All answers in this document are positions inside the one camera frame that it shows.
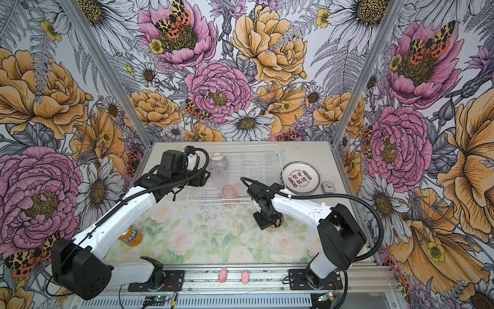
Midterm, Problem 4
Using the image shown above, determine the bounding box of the clear glass cup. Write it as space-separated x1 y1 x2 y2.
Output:
211 160 228 189

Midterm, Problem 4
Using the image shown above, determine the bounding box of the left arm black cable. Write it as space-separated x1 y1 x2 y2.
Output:
45 146 210 297

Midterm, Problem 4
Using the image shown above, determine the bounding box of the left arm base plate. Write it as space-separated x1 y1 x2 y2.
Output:
127 270 185 292

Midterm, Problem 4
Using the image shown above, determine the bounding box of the striped grey bowl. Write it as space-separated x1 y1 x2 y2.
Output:
210 153 225 162

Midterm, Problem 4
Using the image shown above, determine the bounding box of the white wire dish rack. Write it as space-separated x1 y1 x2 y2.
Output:
187 142 283 205

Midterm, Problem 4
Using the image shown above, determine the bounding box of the pink glass cup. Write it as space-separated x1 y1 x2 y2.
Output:
221 185 240 204

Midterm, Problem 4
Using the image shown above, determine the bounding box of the left pink clip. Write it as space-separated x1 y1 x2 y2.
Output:
217 268 228 283

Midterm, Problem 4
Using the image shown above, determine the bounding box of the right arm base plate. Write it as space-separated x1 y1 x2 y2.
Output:
284 269 343 291

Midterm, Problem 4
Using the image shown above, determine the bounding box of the right circuit board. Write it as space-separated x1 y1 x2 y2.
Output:
317 292 335 302

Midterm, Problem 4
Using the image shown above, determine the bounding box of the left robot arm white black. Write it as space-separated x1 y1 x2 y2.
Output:
48 145 210 300

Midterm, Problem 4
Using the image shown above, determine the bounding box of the green circuit board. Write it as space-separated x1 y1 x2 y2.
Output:
142 295 174 308

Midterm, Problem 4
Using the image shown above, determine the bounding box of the pink clip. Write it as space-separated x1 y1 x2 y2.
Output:
217 268 228 283
241 270 250 285

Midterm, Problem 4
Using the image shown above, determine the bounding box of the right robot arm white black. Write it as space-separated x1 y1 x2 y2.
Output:
247 182 367 289

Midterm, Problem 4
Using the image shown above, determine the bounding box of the orange soda bottle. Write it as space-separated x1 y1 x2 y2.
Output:
118 225 143 247

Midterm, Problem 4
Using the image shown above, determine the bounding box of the small clear alarm clock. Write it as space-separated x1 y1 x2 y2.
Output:
321 182 337 193

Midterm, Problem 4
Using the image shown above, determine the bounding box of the aluminium front rail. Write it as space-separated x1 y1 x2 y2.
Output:
65 263 406 308

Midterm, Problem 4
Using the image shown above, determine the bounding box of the yellow glass cup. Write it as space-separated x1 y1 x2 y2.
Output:
269 214 284 229

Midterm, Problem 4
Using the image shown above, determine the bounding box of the right pink clip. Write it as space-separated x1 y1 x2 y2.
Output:
241 270 250 285

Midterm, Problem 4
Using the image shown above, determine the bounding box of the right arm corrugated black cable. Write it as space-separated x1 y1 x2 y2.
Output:
240 176 385 309

